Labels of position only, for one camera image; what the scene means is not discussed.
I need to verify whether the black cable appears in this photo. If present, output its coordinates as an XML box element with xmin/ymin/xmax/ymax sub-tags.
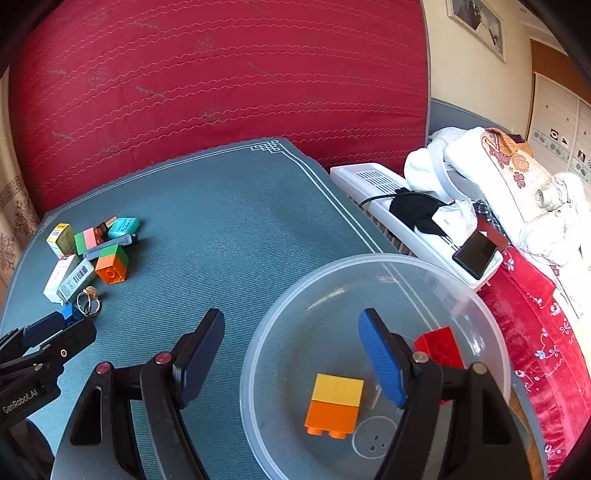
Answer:
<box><xmin>359</xmin><ymin>187</ymin><xmax>411</xmax><ymax>209</ymax></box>

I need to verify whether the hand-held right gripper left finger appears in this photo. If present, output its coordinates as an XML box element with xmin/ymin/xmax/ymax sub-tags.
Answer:
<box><xmin>50</xmin><ymin>308</ymin><xmax>226</xmax><ymax>480</ymax></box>

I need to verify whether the black cloth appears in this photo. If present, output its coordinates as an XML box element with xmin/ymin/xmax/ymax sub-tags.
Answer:
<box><xmin>389</xmin><ymin>191</ymin><xmax>446</xmax><ymax>236</ymax></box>

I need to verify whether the green and orange toy block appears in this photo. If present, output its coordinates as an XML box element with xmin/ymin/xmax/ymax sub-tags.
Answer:
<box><xmin>95</xmin><ymin>244</ymin><xmax>130</xmax><ymax>284</ymax></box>

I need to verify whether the white slatted appliance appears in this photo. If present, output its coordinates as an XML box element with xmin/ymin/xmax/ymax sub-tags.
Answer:
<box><xmin>329</xmin><ymin>162</ymin><xmax>504</xmax><ymax>291</ymax></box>

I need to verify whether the metal ring puzzle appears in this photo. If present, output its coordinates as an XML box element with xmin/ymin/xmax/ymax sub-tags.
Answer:
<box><xmin>75</xmin><ymin>286</ymin><xmax>102</xmax><ymax>317</ymax></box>

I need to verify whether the black smartphone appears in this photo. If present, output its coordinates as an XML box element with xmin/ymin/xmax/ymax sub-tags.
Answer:
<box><xmin>452</xmin><ymin>230</ymin><xmax>498</xmax><ymax>280</ymax></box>

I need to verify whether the floral quilt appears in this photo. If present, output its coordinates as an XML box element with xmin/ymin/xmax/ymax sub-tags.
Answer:
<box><xmin>480</xmin><ymin>129</ymin><xmax>552</xmax><ymax>217</ymax></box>

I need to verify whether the beige patterned curtain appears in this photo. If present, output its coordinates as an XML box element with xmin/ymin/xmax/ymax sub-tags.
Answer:
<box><xmin>0</xmin><ymin>69</ymin><xmax>41</xmax><ymax>303</ymax></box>

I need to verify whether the yellow and orange toy block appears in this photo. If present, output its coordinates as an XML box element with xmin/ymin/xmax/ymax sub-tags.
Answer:
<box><xmin>304</xmin><ymin>374</ymin><xmax>365</xmax><ymax>438</ymax></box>

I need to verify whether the white and green barcoded carton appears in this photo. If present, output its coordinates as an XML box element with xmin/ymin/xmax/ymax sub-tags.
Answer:
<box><xmin>58</xmin><ymin>258</ymin><xmax>97</xmax><ymax>304</ymax></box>

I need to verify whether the yellow and green carton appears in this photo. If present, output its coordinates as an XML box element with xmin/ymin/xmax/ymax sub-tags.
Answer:
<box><xmin>46</xmin><ymin>223</ymin><xmax>77</xmax><ymax>257</ymax></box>

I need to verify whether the white crumpled tissue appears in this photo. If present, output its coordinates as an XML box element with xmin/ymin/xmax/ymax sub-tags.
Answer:
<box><xmin>434</xmin><ymin>199</ymin><xmax>477</xmax><ymax>247</ymax></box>

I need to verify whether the red quilted mattress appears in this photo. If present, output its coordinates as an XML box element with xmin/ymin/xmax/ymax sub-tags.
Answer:
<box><xmin>8</xmin><ymin>0</ymin><xmax>431</xmax><ymax>214</ymax></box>

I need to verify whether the framed wall picture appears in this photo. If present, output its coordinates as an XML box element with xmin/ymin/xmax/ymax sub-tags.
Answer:
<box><xmin>445</xmin><ymin>0</ymin><xmax>506</xmax><ymax>63</ymax></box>

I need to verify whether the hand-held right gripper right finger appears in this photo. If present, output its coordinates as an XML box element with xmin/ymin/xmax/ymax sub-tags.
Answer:
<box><xmin>358</xmin><ymin>308</ymin><xmax>532</xmax><ymax>480</ymax></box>

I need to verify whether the clear plastic bowl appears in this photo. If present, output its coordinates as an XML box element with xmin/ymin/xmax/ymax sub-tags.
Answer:
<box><xmin>240</xmin><ymin>253</ymin><xmax>512</xmax><ymax>480</ymax></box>

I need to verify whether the white and brown wardrobe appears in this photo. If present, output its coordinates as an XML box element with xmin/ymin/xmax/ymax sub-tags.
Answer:
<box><xmin>526</xmin><ymin>39</ymin><xmax>591</xmax><ymax>178</ymax></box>

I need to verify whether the blue toy block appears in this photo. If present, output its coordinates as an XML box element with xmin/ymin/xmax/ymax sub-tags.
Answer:
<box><xmin>60</xmin><ymin>302</ymin><xmax>85</xmax><ymax>326</ymax></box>

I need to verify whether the plaid cloth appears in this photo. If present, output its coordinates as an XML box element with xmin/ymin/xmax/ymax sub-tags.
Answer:
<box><xmin>471</xmin><ymin>199</ymin><xmax>509</xmax><ymax>241</ymax></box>

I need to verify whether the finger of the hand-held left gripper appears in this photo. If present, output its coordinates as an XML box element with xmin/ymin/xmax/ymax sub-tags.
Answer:
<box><xmin>18</xmin><ymin>318</ymin><xmax>98</xmax><ymax>367</ymax></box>
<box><xmin>0</xmin><ymin>311</ymin><xmax>77</xmax><ymax>365</ymax></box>

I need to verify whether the red toy block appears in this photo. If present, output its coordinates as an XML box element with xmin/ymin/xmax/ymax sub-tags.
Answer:
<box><xmin>414</xmin><ymin>326</ymin><xmax>466</xmax><ymax>404</ymax></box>

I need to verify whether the dark red box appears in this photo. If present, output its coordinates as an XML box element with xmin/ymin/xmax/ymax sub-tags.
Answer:
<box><xmin>475</xmin><ymin>217</ymin><xmax>511</xmax><ymax>252</ymax></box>

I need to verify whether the black bristle brush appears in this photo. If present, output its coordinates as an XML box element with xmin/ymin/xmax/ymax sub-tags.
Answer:
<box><xmin>83</xmin><ymin>233</ymin><xmax>138</xmax><ymax>260</ymax></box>

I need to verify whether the green and pink toy block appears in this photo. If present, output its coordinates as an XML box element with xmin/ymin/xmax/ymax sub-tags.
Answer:
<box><xmin>74</xmin><ymin>227</ymin><xmax>108</xmax><ymax>256</ymax></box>

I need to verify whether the teal dental floss case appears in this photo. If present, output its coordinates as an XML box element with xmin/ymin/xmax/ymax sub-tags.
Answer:
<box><xmin>107</xmin><ymin>217</ymin><xmax>140</xmax><ymax>239</ymax></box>

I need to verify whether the white and pink carton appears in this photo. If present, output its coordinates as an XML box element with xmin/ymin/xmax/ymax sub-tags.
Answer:
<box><xmin>44</xmin><ymin>254</ymin><xmax>80</xmax><ymax>303</ymax></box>

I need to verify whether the white bedding pile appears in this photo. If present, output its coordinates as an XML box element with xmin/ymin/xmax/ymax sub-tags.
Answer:
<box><xmin>404</xmin><ymin>127</ymin><xmax>591</xmax><ymax>268</ymax></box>

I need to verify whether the red floral blanket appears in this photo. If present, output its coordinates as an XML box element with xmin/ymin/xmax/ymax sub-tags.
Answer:
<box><xmin>478</xmin><ymin>249</ymin><xmax>591</xmax><ymax>476</ymax></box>

